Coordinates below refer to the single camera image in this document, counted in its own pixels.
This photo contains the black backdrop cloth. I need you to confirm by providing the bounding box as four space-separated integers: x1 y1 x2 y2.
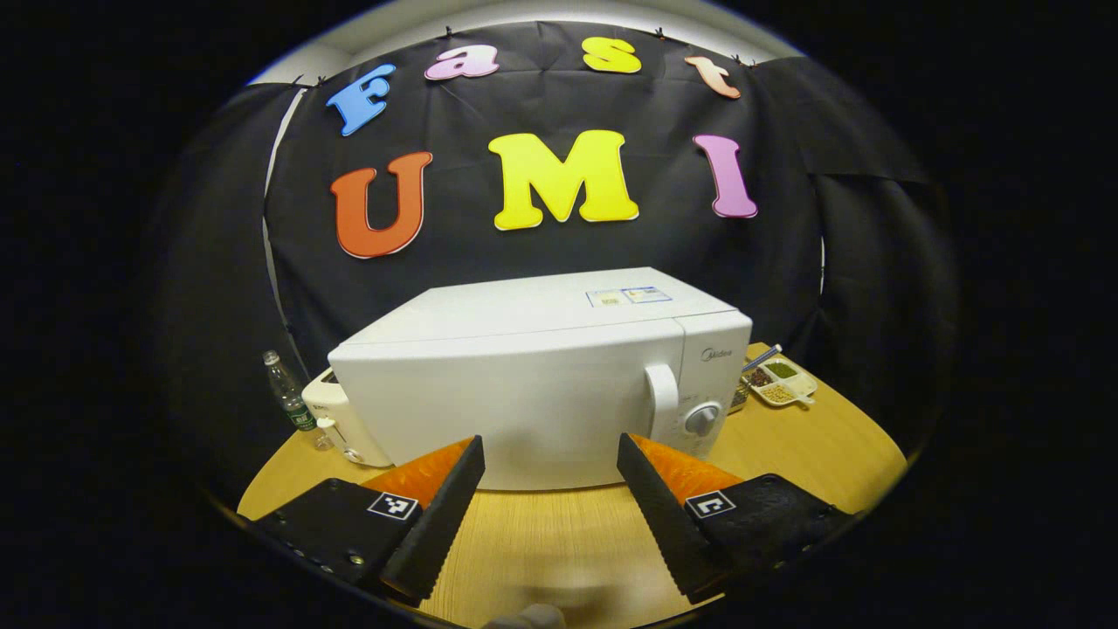
157 22 957 508

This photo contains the white divided snack tray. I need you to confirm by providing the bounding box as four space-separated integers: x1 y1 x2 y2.
742 356 819 409

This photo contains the clear plastic water bottle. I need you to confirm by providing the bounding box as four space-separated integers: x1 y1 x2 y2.
262 350 320 433

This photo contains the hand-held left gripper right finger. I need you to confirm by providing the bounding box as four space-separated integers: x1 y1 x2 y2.
617 433 857 604

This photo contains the white microwave oven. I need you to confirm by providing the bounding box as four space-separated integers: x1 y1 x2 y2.
328 266 754 492

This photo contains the white toaster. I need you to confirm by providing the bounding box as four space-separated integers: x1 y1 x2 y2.
301 367 394 468

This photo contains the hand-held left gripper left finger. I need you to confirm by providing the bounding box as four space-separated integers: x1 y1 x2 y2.
249 437 486 602

